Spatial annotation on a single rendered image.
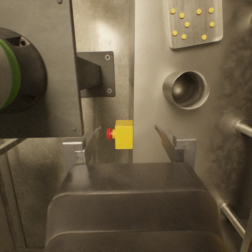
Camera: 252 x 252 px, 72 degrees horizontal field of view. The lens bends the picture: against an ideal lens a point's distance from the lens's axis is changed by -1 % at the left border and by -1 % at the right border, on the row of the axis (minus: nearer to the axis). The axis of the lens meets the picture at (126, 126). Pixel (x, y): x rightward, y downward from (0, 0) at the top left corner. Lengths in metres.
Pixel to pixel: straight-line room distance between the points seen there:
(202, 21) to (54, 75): 0.36
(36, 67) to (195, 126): 0.40
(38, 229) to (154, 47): 1.83
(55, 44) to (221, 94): 0.41
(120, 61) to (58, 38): 0.92
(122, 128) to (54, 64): 0.25
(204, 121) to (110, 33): 0.94
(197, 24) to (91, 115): 0.99
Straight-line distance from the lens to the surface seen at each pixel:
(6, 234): 0.96
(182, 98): 0.48
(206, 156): 0.56
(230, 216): 0.66
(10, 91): 0.29
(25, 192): 1.78
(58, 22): 0.37
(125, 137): 0.51
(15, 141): 0.88
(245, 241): 0.58
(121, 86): 1.26
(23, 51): 0.35
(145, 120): 0.47
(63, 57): 0.36
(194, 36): 0.49
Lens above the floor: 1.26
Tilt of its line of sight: 74 degrees down
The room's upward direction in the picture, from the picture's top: 178 degrees clockwise
